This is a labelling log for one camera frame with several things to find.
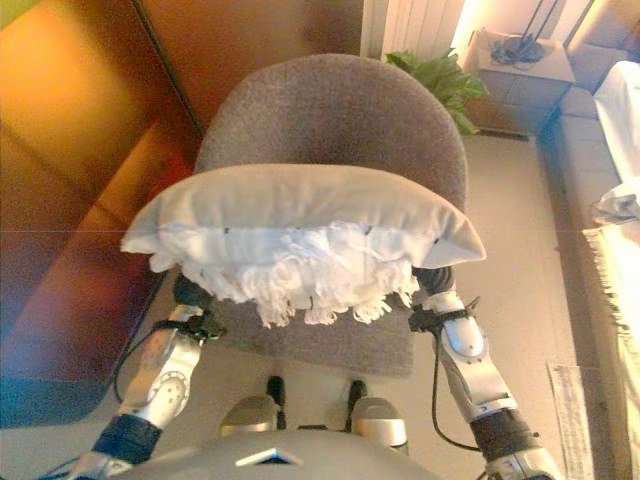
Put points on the beige tufted headboard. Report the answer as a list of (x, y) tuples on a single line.
[(605, 55)]

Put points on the grey upholstered armchair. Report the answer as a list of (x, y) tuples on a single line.
[(330, 110)]

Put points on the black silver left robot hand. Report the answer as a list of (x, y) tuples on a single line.
[(192, 295)]

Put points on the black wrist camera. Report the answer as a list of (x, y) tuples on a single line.
[(207, 327), (424, 320)]

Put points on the silver robot torso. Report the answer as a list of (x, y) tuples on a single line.
[(275, 462)]

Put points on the white paper strip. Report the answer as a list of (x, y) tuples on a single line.
[(570, 415)]

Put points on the silver robot leg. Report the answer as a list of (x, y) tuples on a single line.
[(375, 415), (247, 415)]

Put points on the silver right robot leg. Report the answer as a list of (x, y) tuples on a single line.
[(375, 415)]

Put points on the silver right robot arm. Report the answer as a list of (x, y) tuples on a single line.
[(470, 375)]

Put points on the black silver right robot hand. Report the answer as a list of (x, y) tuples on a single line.
[(437, 280)]

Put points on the black lamp base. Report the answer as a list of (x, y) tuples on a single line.
[(517, 47)]

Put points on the white radiator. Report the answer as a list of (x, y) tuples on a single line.
[(420, 25)]

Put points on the silver left robot leg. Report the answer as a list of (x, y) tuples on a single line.
[(247, 415)]

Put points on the white fringed cushion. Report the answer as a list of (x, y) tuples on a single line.
[(300, 200)]

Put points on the glossy reflective wardrobe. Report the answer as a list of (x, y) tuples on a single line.
[(75, 200)]

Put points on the beige wooden nightstand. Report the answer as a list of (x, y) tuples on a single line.
[(520, 95)]

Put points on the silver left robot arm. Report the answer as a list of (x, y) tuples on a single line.
[(160, 370)]

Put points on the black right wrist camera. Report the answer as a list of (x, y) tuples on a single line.
[(424, 320)]

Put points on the white duvet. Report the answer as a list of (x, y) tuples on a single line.
[(622, 125)]

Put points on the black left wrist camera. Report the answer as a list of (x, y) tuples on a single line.
[(207, 327)]

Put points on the beige upholstered bed frame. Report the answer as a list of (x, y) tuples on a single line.
[(575, 165)]

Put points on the green leafy plant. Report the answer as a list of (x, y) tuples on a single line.
[(440, 80)]

